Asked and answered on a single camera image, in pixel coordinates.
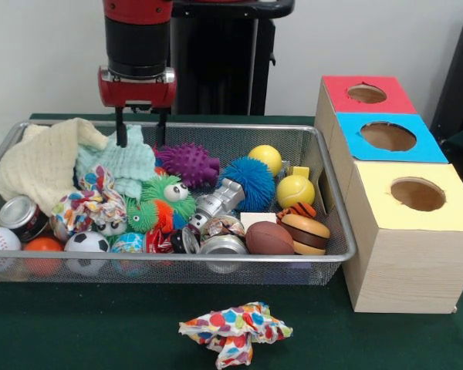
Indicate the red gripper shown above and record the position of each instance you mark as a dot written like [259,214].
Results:
[137,94]

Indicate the teal knitted cloth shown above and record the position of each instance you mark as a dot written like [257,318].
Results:
[131,162]

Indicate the polka dot cloth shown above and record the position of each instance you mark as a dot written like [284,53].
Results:
[235,323]
[92,200]

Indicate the cream knitted cloth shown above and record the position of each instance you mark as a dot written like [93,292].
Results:
[38,165]

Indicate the small blue spiky ball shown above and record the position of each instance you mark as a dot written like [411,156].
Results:
[251,181]

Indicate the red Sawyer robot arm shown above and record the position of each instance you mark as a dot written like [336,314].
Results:
[137,38]

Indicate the shallow clear mesh bin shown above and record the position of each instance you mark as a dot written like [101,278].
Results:
[301,274]

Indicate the wooden box with three holes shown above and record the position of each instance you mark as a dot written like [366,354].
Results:
[409,262]

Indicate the purple spiky ball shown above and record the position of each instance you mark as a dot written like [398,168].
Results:
[189,163]

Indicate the small green spiky ball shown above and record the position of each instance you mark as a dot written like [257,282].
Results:
[158,192]

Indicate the green and orange spiky toy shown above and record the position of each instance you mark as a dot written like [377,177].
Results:
[142,216]

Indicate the green spiky ball with eyes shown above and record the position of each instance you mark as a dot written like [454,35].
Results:
[112,228]

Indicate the black and white soccer ball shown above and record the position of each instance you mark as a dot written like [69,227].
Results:
[86,243]

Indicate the yellow smiley ball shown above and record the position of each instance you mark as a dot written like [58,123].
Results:
[266,156]

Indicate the brown toy football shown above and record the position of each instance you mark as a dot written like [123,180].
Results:
[269,239]

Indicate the white baseball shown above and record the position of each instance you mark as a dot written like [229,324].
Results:
[0,241]

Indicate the wooden burger toy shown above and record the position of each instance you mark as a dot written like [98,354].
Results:
[308,235]

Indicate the black upright panel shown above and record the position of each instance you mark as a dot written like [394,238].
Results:
[459,77]

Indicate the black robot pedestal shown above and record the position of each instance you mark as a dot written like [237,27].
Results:
[224,58]

